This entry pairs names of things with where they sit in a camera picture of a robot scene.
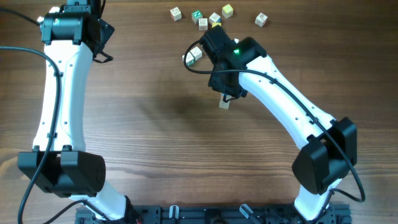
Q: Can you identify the red letter A block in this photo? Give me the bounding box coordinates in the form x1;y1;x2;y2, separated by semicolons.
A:
219;93;231;110

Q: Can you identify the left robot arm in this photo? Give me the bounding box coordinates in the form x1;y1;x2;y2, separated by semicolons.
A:
17;0;138;223

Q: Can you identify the yellow block middle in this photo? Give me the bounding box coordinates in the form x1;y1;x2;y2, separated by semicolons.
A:
212;22;221;28

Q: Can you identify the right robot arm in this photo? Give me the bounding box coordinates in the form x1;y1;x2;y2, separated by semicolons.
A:
198;26;358;221

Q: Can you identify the white block brown drawing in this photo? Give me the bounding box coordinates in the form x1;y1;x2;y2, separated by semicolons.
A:
198;18;208;31

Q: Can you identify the white block blue side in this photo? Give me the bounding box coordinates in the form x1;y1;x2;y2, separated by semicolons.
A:
209;12;221;25

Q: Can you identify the yellow block top right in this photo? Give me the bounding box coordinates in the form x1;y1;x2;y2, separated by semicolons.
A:
222;4;234;19

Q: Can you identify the yellow block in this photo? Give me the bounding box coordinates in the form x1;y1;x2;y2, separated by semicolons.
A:
212;22;221;28
222;4;234;19

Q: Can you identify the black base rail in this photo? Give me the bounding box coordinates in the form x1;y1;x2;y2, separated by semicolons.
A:
75;204;352;224

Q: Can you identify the white block green side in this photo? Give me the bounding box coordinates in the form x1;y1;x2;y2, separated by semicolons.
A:
182;52;195;67

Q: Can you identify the white block red side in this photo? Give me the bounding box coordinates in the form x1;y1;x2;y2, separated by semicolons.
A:
170;7;182;21

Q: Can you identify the white plain wooden block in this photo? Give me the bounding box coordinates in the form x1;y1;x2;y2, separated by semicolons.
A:
190;46;203;61

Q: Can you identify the white block far right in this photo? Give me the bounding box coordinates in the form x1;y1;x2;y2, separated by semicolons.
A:
255;12;268;27

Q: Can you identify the green N block top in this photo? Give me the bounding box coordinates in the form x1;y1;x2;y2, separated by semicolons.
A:
192;10;203;24

